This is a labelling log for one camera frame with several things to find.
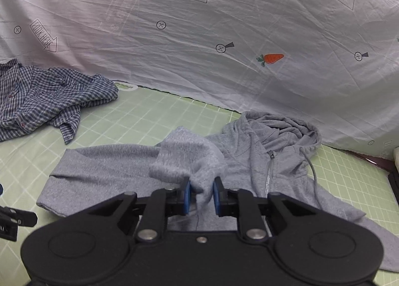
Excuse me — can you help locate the dark red bed frame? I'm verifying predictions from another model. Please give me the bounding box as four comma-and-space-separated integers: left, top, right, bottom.
352, 150, 397, 175

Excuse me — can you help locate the white carrot print sheet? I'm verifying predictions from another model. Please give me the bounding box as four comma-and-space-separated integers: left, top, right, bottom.
0, 0, 399, 162

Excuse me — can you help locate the grey zip hoodie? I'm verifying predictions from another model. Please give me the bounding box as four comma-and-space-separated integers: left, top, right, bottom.
36, 111, 399, 274

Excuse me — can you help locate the green checked bed sheet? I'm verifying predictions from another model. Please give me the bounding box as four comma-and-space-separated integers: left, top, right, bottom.
0, 82, 399, 286

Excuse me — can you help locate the blue plaid shirt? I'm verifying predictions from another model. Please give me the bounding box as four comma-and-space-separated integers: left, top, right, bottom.
0, 59, 119, 145

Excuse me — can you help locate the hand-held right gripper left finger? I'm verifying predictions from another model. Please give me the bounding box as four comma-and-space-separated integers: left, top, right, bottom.
82, 176, 192, 243

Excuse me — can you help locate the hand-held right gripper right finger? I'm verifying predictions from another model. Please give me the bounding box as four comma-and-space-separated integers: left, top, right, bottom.
212, 176, 323, 242

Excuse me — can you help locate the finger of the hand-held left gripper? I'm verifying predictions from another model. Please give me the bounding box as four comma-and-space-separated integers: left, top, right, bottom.
0, 206, 38, 228

